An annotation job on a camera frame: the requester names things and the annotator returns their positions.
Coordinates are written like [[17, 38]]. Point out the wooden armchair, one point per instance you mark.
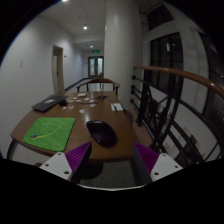
[[100, 80]]

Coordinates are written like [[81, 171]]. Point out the small black box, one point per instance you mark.
[[63, 102]]

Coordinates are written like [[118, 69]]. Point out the white notepad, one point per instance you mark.
[[116, 106]]

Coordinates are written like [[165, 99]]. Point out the small dark transom window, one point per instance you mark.
[[160, 16]]

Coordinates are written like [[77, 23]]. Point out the small red white card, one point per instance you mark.
[[93, 105]]

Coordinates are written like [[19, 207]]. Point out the large dark window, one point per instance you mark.
[[166, 63]]

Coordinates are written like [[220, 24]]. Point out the black closed laptop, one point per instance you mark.
[[46, 104]]

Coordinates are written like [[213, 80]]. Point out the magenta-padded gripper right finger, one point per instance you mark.
[[165, 166]]

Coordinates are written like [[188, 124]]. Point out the glass double door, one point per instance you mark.
[[96, 66]]

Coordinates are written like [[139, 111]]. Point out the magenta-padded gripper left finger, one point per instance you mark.
[[56, 165]]

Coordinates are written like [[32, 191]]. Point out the black railing with wooden handrail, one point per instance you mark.
[[173, 71]]

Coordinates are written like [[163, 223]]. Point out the green exit sign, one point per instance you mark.
[[96, 51]]

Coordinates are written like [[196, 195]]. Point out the green mouse pad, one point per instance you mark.
[[50, 133]]

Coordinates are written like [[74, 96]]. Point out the black computer mouse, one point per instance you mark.
[[101, 133]]

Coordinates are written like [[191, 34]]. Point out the white side door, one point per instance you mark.
[[57, 70]]

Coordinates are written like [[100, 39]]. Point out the white wall switch plate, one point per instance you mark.
[[21, 63]]

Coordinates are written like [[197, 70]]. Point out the ceiling lights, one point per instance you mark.
[[85, 28]]

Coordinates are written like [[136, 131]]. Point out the small beige card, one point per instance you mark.
[[70, 107], [64, 108]]

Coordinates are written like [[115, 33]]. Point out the small white flat box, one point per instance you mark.
[[82, 95]]

